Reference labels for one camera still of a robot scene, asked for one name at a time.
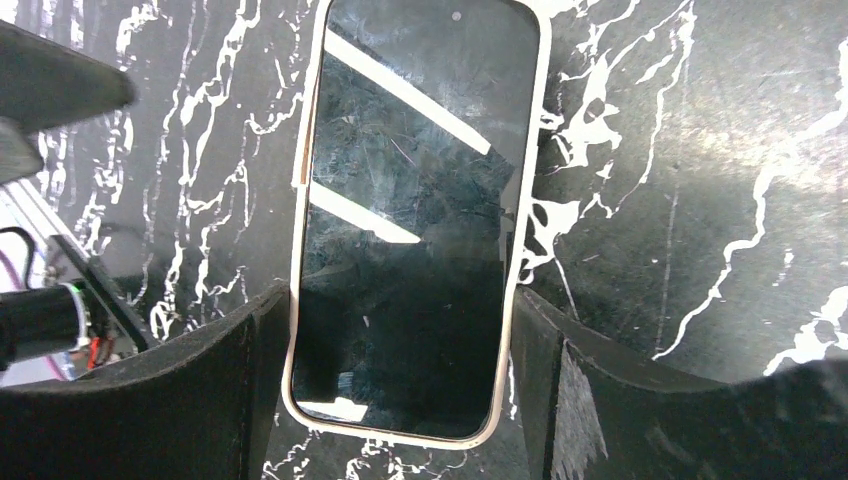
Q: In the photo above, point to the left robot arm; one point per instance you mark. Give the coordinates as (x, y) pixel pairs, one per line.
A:
(67, 316)

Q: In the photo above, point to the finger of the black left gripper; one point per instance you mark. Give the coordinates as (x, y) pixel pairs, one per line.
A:
(45, 85)

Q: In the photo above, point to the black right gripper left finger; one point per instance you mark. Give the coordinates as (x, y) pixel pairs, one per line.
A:
(200, 406)

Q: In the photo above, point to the black smartphone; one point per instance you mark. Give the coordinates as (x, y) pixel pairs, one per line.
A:
(411, 218)

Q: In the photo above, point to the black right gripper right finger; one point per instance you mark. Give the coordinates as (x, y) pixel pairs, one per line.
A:
(595, 409)

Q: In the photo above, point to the pink phone case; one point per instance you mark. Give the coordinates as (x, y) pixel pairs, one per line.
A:
(523, 218)

